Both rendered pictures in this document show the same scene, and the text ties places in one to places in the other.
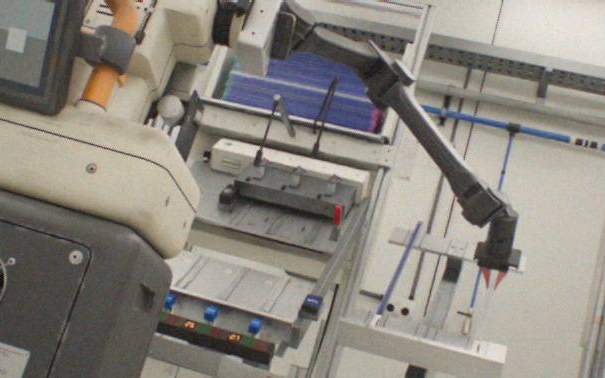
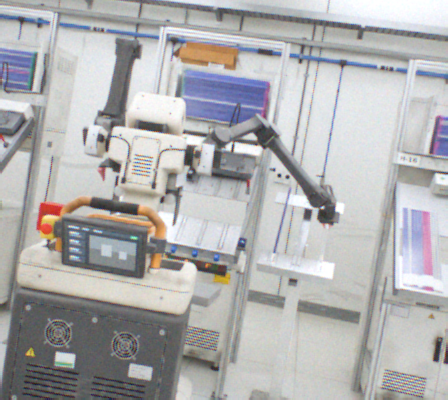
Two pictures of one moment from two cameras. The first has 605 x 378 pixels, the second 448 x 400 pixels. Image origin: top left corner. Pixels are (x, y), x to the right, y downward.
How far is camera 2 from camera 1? 0.96 m
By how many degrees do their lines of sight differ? 18
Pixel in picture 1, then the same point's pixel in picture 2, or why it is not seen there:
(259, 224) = (209, 189)
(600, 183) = (395, 91)
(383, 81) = (265, 136)
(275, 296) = (223, 237)
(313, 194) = (234, 167)
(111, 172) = (169, 298)
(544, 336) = (365, 182)
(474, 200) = (314, 199)
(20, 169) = (133, 300)
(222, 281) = (196, 231)
